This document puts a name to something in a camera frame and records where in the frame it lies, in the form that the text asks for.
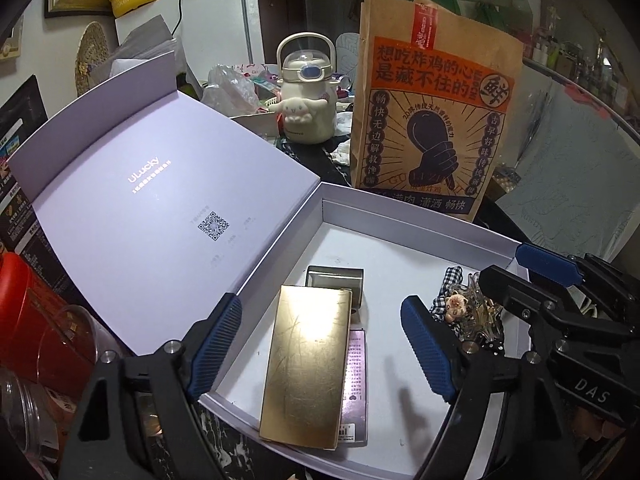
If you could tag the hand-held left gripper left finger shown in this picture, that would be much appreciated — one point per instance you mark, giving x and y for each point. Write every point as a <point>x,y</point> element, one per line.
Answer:
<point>215,350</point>

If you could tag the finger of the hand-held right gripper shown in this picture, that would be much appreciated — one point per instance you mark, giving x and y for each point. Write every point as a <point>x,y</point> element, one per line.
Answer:
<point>515,290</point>
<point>550,262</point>

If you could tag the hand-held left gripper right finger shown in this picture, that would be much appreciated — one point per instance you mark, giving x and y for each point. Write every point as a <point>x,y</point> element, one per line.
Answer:
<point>427,355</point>

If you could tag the hair clips with bear charm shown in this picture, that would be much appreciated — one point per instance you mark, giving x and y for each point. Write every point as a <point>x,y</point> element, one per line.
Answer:
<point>457,307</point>

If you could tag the black white checkered hair bow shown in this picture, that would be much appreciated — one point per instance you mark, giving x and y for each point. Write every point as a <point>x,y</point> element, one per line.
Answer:
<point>447,280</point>

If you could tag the silver card packet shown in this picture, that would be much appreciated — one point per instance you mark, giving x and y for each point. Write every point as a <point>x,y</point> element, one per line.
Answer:
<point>356,385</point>

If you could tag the gold box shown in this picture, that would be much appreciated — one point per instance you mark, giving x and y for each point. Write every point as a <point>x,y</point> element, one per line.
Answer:
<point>305,370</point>

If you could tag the lavender gift box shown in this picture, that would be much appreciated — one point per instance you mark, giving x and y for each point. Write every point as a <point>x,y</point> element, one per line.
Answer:
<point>150,185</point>

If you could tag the pale blue chair cushion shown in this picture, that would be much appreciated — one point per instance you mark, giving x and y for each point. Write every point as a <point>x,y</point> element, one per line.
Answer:
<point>575,185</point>

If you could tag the clear glass cup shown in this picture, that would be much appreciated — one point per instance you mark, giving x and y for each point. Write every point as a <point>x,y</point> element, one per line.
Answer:
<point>85,340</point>

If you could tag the red canister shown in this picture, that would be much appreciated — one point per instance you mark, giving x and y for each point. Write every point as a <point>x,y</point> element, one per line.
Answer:
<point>35,320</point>

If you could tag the brown printed paper bag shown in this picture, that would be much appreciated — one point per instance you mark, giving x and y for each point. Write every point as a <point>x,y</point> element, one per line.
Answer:
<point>435,110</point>

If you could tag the glass jar with brown contents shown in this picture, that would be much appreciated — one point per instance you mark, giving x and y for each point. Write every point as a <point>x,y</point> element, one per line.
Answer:
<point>30,420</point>

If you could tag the row of bottles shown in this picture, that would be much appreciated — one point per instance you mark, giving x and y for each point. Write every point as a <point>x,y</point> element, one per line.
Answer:
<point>580,60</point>

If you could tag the white crumpled tissue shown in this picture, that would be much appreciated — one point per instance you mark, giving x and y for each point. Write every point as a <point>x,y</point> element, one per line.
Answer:
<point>342,152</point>

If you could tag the cream cartoon kettle bottle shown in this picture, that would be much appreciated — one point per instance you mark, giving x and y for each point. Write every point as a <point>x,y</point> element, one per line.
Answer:
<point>305,115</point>

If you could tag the clear crumpled plastic bag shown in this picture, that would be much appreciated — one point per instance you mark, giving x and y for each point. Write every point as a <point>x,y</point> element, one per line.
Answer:
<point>230,90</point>

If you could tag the black snack bag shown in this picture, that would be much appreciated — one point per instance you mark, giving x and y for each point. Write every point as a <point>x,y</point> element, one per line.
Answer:
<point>25,160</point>

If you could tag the grey plastic mailer bag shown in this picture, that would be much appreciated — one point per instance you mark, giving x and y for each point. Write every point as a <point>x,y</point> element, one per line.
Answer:
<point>150,40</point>

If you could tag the round woven mat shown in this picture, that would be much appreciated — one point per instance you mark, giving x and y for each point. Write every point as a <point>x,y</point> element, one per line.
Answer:
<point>92,57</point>

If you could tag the white refrigerator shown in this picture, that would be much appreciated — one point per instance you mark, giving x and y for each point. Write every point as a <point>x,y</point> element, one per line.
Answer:
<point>215,25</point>

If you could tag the dark brown door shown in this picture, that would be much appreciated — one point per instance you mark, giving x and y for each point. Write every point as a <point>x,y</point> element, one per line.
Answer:
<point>285,15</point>

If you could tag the white wall intercom panel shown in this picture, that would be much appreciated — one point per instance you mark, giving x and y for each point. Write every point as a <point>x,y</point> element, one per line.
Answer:
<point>9,45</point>

